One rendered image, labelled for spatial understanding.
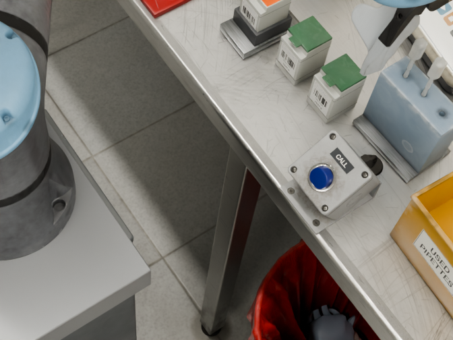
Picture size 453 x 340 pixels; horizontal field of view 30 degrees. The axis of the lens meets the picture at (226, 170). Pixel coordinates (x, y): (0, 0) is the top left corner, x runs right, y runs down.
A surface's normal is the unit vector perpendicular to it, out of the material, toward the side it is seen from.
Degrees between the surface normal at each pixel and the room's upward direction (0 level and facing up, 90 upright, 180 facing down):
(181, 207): 0
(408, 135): 90
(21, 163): 89
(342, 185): 30
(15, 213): 71
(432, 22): 25
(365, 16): 57
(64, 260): 1
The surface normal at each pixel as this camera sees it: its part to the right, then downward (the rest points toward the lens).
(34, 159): 0.87, 0.46
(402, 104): -0.80, 0.50
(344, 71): 0.08, -0.47
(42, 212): 0.74, 0.43
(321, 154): -0.33, -0.17
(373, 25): -0.62, 0.17
